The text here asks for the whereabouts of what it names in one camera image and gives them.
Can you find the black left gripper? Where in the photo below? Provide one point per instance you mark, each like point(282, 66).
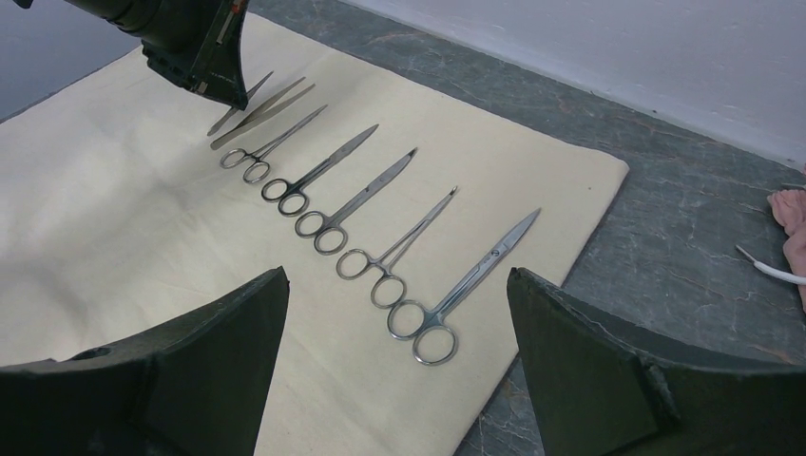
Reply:
point(192, 44)

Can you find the thin steel hemostat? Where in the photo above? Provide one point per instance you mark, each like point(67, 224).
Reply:
point(259, 168)

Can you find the curved steel clamp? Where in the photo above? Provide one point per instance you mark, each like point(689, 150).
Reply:
point(333, 223)

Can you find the straight steel surgical scissors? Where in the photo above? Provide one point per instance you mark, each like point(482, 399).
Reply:
point(433, 320)

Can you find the beige cloth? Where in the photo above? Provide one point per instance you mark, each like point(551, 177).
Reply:
point(116, 215)

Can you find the pink crumpled cloth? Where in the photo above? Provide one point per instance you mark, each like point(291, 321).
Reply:
point(788, 210)

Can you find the steel serrated tweezers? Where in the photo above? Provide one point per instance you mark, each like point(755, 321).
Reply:
point(268, 109)

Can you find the steel forceps clamp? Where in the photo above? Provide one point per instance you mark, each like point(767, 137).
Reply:
point(385, 262)

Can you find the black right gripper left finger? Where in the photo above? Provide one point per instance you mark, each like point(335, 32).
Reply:
point(196, 384)

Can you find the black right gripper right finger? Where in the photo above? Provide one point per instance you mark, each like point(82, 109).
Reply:
point(602, 385)

